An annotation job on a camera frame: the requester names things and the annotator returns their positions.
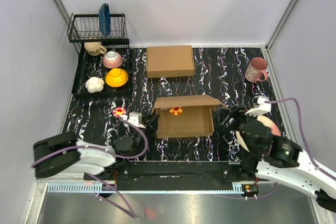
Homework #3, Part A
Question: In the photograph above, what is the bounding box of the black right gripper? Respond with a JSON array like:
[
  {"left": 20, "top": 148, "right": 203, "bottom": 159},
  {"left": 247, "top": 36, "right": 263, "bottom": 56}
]
[{"left": 216, "top": 103, "right": 260, "bottom": 154}]

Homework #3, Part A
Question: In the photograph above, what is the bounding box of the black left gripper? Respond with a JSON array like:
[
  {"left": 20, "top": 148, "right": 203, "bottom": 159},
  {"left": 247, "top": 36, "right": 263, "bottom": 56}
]
[{"left": 131, "top": 112, "right": 159, "bottom": 158}]

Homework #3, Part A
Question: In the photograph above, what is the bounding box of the orange sunflower plush toy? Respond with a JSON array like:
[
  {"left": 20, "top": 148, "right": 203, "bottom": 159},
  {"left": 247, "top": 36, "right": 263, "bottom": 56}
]
[{"left": 169, "top": 106, "right": 183, "bottom": 116}]

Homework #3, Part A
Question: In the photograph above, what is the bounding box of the brown cardboard box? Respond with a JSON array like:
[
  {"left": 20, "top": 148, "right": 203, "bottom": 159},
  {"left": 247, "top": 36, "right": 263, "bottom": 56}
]
[
  {"left": 146, "top": 45, "right": 195, "bottom": 78},
  {"left": 152, "top": 94, "right": 225, "bottom": 138}
]

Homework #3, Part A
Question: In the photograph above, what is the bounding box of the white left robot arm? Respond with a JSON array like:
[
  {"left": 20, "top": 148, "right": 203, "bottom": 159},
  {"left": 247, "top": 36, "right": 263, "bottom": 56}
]
[{"left": 31, "top": 112, "right": 159, "bottom": 180}]

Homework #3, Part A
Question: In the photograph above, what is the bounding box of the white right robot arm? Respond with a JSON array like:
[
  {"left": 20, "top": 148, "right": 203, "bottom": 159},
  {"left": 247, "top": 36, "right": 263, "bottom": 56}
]
[{"left": 217, "top": 106, "right": 335, "bottom": 212}]

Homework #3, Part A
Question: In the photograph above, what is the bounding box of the closed brown cardboard box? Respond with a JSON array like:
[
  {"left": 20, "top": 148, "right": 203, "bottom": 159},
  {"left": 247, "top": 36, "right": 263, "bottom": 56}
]
[{"left": 146, "top": 45, "right": 195, "bottom": 78}]

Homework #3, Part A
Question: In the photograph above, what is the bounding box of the pink sunflower plush toy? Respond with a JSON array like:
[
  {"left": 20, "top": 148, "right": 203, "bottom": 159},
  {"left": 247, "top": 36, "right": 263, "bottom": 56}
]
[{"left": 112, "top": 107, "right": 127, "bottom": 118}]

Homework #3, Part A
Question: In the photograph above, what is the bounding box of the cream pink floral plate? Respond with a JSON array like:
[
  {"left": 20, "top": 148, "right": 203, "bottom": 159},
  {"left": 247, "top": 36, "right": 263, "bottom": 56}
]
[{"left": 236, "top": 115, "right": 281, "bottom": 152}]

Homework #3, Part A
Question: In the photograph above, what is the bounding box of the pink patterned mug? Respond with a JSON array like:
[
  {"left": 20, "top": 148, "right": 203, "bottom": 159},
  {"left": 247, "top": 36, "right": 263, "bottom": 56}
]
[{"left": 245, "top": 57, "right": 268, "bottom": 83}]

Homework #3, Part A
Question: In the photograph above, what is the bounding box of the orange yellow ribbed bowl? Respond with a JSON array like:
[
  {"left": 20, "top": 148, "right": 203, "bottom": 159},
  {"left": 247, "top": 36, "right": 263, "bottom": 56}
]
[{"left": 105, "top": 68, "right": 129, "bottom": 88}]

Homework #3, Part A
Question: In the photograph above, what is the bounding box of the white flower-shaped cup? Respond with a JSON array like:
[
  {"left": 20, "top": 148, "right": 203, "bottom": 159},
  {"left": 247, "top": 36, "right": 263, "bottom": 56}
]
[{"left": 85, "top": 77, "right": 104, "bottom": 93}]

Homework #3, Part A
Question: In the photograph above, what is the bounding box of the pink patterned bowl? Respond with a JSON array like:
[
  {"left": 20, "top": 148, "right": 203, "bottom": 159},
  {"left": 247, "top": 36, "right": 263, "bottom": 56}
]
[{"left": 103, "top": 51, "right": 123, "bottom": 69}]

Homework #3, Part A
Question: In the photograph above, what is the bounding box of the cream ceramic mug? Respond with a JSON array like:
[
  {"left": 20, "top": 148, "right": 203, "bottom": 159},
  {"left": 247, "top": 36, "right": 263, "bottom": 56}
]
[{"left": 84, "top": 41, "right": 107, "bottom": 56}]

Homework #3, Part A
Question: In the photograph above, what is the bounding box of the blue plate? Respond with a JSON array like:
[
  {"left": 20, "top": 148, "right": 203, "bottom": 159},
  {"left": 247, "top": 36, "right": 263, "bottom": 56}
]
[{"left": 98, "top": 3, "right": 111, "bottom": 36}]

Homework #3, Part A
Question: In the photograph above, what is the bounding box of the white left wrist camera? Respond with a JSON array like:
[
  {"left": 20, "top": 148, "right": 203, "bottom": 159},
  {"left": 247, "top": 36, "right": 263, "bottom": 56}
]
[{"left": 121, "top": 111, "right": 145, "bottom": 128}]

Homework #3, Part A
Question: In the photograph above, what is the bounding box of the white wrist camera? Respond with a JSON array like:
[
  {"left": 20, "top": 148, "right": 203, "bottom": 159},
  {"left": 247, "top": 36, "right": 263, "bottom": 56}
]
[
  {"left": 121, "top": 111, "right": 145, "bottom": 128},
  {"left": 245, "top": 95, "right": 271, "bottom": 116}
]

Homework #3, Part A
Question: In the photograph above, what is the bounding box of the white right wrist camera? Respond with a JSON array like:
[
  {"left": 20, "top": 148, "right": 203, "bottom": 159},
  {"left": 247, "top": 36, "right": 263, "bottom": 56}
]
[{"left": 245, "top": 95, "right": 271, "bottom": 116}]

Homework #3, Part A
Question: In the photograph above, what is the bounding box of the black wire dish rack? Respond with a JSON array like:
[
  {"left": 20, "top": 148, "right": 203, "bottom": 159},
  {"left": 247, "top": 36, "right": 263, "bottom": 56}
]
[{"left": 67, "top": 13, "right": 133, "bottom": 100}]

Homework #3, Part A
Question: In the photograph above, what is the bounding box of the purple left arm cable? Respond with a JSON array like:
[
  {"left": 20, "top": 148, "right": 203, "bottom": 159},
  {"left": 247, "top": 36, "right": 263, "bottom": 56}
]
[{"left": 30, "top": 118, "right": 150, "bottom": 219}]

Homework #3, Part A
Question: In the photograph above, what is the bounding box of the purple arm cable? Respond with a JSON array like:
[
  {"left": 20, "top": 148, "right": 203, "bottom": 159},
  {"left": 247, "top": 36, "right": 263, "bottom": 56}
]
[
  {"left": 215, "top": 98, "right": 336, "bottom": 200},
  {"left": 30, "top": 118, "right": 150, "bottom": 219}
]

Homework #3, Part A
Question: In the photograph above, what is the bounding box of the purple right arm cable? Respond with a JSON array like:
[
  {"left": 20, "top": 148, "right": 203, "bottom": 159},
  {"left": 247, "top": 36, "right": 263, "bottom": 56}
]
[{"left": 215, "top": 98, "right": 336, "bottom": 200}]

